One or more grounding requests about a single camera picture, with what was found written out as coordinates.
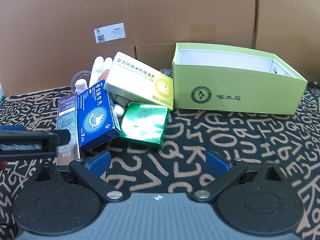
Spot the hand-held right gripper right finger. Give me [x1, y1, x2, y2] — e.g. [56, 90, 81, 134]
[191, 151, 284, 203]

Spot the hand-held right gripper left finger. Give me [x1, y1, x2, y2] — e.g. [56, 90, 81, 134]
[35, 151, 130, 204]

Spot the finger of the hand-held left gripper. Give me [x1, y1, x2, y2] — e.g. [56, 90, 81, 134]
[0, 126, 71, 161]

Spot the dark purple and silver box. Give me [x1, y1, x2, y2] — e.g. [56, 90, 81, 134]
[55, 92, 81, 167]

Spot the blue medicine box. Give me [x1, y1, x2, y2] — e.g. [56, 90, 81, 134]
[77, 81, 122, 152]

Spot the shiny green packet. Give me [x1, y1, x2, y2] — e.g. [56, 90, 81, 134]
[117, 102, 169, 149]

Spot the light green cardboard box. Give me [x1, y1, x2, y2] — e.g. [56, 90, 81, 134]
[171, 42, 308, 115]

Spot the yellow and white medicine box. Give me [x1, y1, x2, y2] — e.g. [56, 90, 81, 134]
[103, 52, 174, 110]

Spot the white shipping label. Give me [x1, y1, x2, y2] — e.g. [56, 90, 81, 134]
[94, 24, 126, 43]

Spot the large brown cardboard sheet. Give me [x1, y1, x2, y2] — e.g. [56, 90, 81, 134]
[0, 0, 320, 98]

